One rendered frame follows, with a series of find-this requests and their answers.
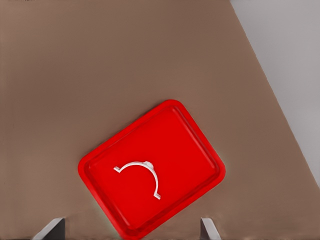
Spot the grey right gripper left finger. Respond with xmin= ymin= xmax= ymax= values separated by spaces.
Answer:
xmin=32 ymin=217 xmax=66 ymax=240

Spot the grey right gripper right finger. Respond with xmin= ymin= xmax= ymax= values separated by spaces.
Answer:
xmin=200 ymin=217 xmax=222 ymax=240

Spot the white drainage pipe clamp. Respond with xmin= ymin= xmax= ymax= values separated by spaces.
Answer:
xmin=113 ymin=160 xmax=162 ymax=200

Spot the red rectangular tray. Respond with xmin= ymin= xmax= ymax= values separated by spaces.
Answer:
xmin=77 ymin=99 xmax=227 ymax=240

